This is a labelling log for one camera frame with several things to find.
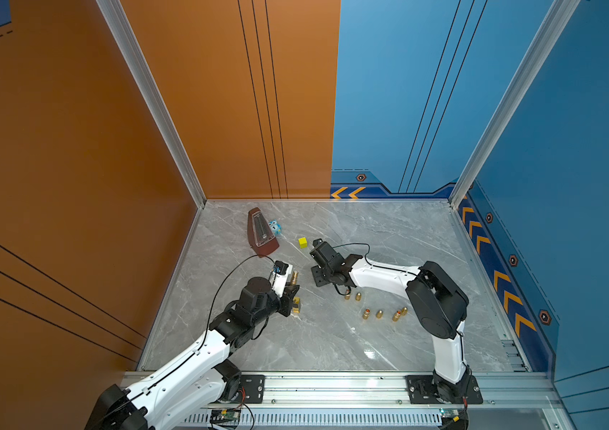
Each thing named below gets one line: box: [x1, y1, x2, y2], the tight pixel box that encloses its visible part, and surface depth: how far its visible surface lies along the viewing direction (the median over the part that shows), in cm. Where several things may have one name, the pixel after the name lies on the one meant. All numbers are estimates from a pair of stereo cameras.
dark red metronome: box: [247, 206, 281, 258], surface depth 98 cm
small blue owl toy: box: [268, 219, 283, 236], surface depth 111 cm
